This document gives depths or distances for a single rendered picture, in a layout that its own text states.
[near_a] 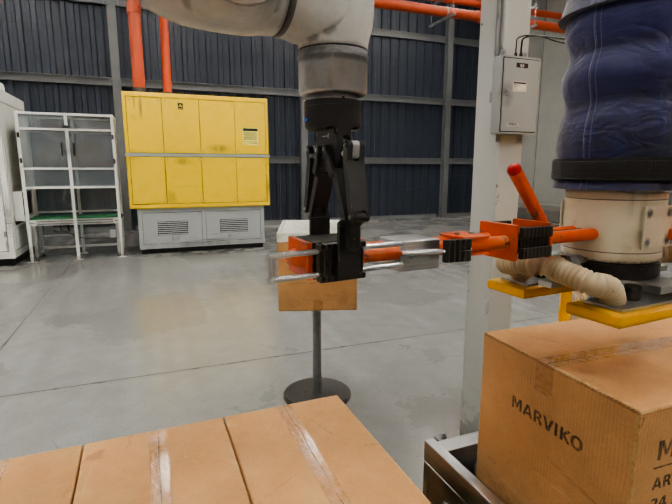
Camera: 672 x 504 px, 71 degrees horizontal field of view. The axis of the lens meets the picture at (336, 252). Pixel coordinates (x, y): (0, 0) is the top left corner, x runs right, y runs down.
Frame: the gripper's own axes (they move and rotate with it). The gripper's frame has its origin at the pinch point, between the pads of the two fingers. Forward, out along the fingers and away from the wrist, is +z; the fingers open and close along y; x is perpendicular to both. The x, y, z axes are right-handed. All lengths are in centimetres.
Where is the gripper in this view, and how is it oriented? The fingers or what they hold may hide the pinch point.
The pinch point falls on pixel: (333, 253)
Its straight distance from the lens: 64.6
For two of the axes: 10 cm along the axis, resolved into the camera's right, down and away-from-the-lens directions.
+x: -9.1, 0.7, -4.1
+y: -4.2, -1.5, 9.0
